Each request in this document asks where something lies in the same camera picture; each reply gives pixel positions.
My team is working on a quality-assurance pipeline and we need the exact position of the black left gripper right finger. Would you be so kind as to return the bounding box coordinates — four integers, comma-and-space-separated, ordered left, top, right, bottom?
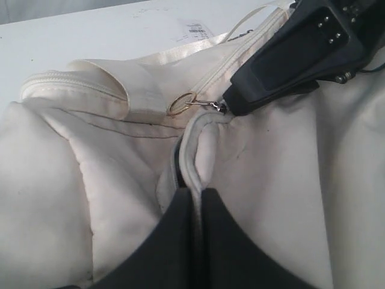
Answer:
200, 188, 317, 288

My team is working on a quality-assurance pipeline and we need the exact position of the white barcode label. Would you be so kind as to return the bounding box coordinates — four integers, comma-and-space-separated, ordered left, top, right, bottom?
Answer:
176, 19, 212, 43

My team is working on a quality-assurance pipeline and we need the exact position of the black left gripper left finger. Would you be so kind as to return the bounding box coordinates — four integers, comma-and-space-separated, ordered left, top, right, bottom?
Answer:
92, 188, 194, 289

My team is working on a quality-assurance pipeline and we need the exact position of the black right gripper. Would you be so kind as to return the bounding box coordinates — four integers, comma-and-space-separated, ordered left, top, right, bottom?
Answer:
223, 1, 384, 116

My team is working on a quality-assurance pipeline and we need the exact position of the metal zipper pull with ring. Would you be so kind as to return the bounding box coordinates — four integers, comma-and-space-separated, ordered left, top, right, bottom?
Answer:
167, 92, 228, 116

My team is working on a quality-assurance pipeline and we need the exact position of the cream duffel bag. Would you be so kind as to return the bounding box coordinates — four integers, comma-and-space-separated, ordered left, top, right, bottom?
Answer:
1, 1, 384, 288

